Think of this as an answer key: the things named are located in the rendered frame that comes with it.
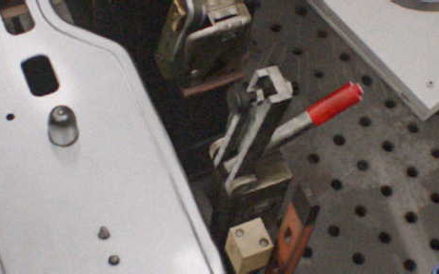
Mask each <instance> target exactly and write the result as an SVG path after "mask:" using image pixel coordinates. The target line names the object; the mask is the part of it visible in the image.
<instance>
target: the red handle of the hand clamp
mask: <svg viewBox="0 0 439 274"><path fill-rule="evenodd" d="M362 94H364V91H363V90H362V89H361V87H360V86H359V85H358V84H356V85H353V84H352V83H351V82H348V83H346V84H345V85H343V86H342V87H340V88H339V89H337V90H334V91H333V92H332V93H330V94H329V95H327V96H326V97H323V98H322V99H320V100H319V101H318V102H316V103H314V104H312V105H311V106H309V107H308V108H307V110H306V111H304V112H303V113H302V114H301V115H297V116H296V117H295V118H293V119H292V120H290V121H288V122H286V123H285V124H283V125H282V126H281V127H278V128H277V129H276V130H275V131H274V133H273V134H272V136H271V139H270V141H269V143H268V144H267V146H266V148H265V151H264V152H263V154H262V156H261V157H260V159H262V158H264V157H266V156H268V155H269V154H271V153H272V152H273V151H276V150H277V149H278V148H279V147H282V146H283V145H286V144H287V143H289V142H290V141H291V140H293V139H295V138H297V137H298V136H300V135H302V133H306V132H307V131H308V130H310V129H311V128H313V127H320V126H321V125H323V124H324V123H325V122H326V121H329V120H331V119H332V118H333V117H335V116H336V115H339V114H340V113H342V112H344V111H345V110H346V109H348V108H351V107H352V106H354V105H355V104H357V103H359V102H361V101H362V97H361V96H360V95H362ZM238 157H239V153H238V152H237V153H236V154H234V155H229V157H226V161H225V162H224V163H223V164H224V167H225V169H226V170H227V173H228V174H230V173H231V171H232V169H233V168H234V163H235V162H236V160H237V158H238ZM260 159H259V160H260Z"/></svg>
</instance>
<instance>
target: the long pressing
mask: <svg viewBox="0 0 439 274"><path fill-rule="evenodd" d="M25 2H26V6H27V8H28V11H29V12H30V16H31V18H32V23H33V24H34V27H33V29H32V30H30V31H27V32H25V33H21V34H19V35H12V34H10V33H9V32H8V28H7V25H6V23H5V21H4V18H3V17H2V14H1V10H0V274H229V270H228V268H227V266H226V265H225V262H224V260H223V256H222V254H221V253H220V251H219V248H218V247H217V245H216V241H215V240H214V238H213V236H212V234H211V232H210V227H209V225H208V223H207V221H206V219H205V216H204V213H203V211H202V210H201V208H200V205H198V201H197V199H196V197H195V195H194V193H193V191H192V187H191V186H190V182H189V181H188V178H187V175H186V173H185V170H184V169H183V168H182V166H181V163H180V160H179V158H178V156H177V154H176V152H175V151H174V146H173V144H172V142H171V140H170V138H169V134H168V133H167V131H166V128H165V127H164V125H163V123H162V119H161V117H160V115H159V113H158V111H157V109H156V105H155V104H154V103H153V100H152V98H151V97H150V91H149V90H148V88H147V85H146V84H145V82H144V78H143V76H142V74H141V72H140V70H139V68H138V65H137V63H136V61H135V60H134V58H133V56H132V54H131V52H130V51H129V50H128V49H126V47H125V46H124V45H122V44H121V43H119V42H117V41H114V40H113V39H110V38H109V37H107V36H102V35H100V34H98V33H95V32H93V31H91V30H87V29H83V28H81V27H78V26H76V25H74V24H71V23H70V22H68V21H66V20H65V19H64V18H63V17H61V16H60V15H59V14H58V12H57V10H56V8H55V6H54V5H53V3H52V1H51V0H25ZM40 56H43V57H46V58H47V59H48V60H49V61H50V65H51V69H52V71H53V73H54V75H55V78H56V79H57V82H58V90H56V91H55V92H53V93H51V94H47V95H45V96H35V95H34V94H33V92H32V90H31V88H30V85H29V83H28V80H27V76H26V73H25V72H24V70H23V65H24V63H25V62H26V61H27V60H31V59H33V58H37V57H40ZM58 105H65V106H68V107H70V108H71V109H72V110H73V111H74V113H75V114H76V120H77V127H78V132H79V133H78V137H77V140H76V141H75V142H74V143H73V144H71V145H68V146H64V147H63V146H58V145H55V144H53V143H52V141H51V140H50V138H49V135H48V133H49V132H48V126H47V118H48V114H49V113H50V111H51V110H52V109H53V108H54V107H56V106H58ZM8 114H14V120H13V121H8V120H7V119H6V117H7V115H8ZM101 226H105V227H106V228H107V230H108V232H109V234H110V235H109V237H108V238H107V239H106V240H101V239H100V238H99V237H98V233H99V231H100V228H101ZM111 255H116V256H118V257H119V264H118V265H110V264H109V262H108V258H109V257H110V256H111Z"/></svg>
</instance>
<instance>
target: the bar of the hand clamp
mask: <svg viewBox="0 0 439 274"><path fill-rule="evenodd" d="M296 90H299V85H298V83H297V81H296V80H294V81H289V79H286V78H283V76H282V74H281V72H280V71H279V69H278V67H277V66H274V67H267V68H262V69H259V70H256V71H255V73H254V74H253V78H252V79H251V81H250V84H249V86H248V88H247V89H246V88H244V87H242V85H239V84H237V85H231V86H229V91H228V93H227V99H228V103H229V109H230V111H231V112H232V113H233V114H234V119H233V121H232V123H231V125H230V127H229V131H228V133H227V135H226V137H225V139H224V140H223V145H221V147H220V149H219V151H218V153H217V155H216V158H215V160H214V163H215V166H216V168H218V167H220V166H223V165H224V164H223V163H224V162H225V161H226V157H229V155H234V154H236V153H237V152H238V153H239V157H238V158H237V160H236V162H235V163H234V168H233V169H232V171H231V173H230V175H229V178H228V180H227V181H226V183H225V188H226V190H228V186H229V183H230V182H231V181H234V180H235V179H237V178H239V177H241V176H243V175H250V174H252V173H253V170H254V169H255V167H256V165H257V164H258V163H259V159H260V157H261V156H262V154H263V152H264V151H265V148H266V146H267V144H268V143H269V141H270V139H271V136H272V134H273V133H274V131H275V130H276V129H277V126H278V124H279V122H280V121H281V119H282V118H283V115H284V113H285V111H286V109H287V108H288V107H289V103H290V101H291V99H292V96H291V95H292V93H293V92H294V91H296Z"/></svg>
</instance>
